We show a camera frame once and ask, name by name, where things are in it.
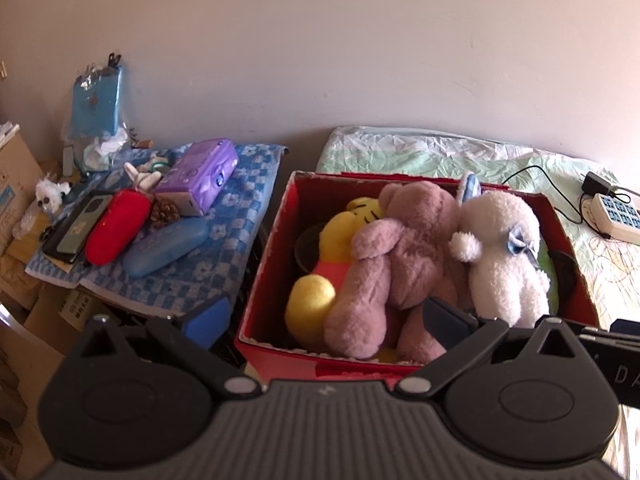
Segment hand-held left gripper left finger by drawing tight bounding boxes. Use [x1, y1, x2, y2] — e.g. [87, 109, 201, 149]
[79, 295, 264, 401]

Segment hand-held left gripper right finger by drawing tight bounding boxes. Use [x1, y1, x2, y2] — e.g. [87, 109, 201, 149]
[394, 296, 582, 397]

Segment red cardboard box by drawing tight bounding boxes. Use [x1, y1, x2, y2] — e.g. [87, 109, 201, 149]
[234, 170, 601, 379]

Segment white plush toy blue bow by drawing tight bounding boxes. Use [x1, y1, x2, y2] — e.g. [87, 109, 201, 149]
[448, 170, 551, 329]

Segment pink bear plush toy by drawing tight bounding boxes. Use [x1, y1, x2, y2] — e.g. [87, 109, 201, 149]
[323, 180, 474, 365]

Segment green plush toy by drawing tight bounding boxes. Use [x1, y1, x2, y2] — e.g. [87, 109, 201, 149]
[534, 252, 557, 307]

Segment yellow tiger plush toy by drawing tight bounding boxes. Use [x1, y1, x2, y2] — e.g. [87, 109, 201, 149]
[284, 197, 397, 364]

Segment blue checked cloth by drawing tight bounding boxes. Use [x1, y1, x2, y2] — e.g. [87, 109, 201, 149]
[25, 142, 290, 319]

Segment blue glasses case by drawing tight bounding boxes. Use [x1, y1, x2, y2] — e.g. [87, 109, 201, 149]
[122, 216, 210, 279]

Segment white blue power strip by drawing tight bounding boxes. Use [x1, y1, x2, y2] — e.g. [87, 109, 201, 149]
[591, 192, 640, 246]

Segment brown pine cone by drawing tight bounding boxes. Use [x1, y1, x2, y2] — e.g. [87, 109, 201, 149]
[149, 199, 181, 229]

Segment red soft pouch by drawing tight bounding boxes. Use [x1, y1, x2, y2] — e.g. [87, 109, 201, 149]
[84, 188, 153, 267]

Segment small printed cardboard box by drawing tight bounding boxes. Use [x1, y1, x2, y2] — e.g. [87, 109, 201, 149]
[22, 284, 117, 357]

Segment black power adapter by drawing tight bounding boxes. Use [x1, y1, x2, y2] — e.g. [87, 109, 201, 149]
[581, 171, 619, 199]

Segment purple tissue pack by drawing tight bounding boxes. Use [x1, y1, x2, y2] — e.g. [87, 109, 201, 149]
[154, 138, 240, 216]

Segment small white bunny toy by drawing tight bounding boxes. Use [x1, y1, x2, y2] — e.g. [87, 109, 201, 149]
[123, 156, 171, 194]

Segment phone in clear case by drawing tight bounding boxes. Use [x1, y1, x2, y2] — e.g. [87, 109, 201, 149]
[55, 194, 115, 256]

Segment black flat wallet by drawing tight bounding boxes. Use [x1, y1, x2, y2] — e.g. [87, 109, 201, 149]
[40, 200, 92, 266]

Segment clear plastic bag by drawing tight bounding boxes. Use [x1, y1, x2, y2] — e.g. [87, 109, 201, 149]
[62, 125, 136, 176]

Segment white fluffy toy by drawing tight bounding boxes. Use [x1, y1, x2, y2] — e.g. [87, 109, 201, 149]
[33, 177, 73, 214]

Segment large cardboard box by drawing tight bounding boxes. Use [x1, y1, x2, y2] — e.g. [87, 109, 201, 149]
[0, 122, 49, 262]

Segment blue hanging bag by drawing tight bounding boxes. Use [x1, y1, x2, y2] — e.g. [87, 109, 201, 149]
[67, 52, 126, 141]

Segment thin black cable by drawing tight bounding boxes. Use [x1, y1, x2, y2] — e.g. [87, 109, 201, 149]
[501, 164, 586, 224]

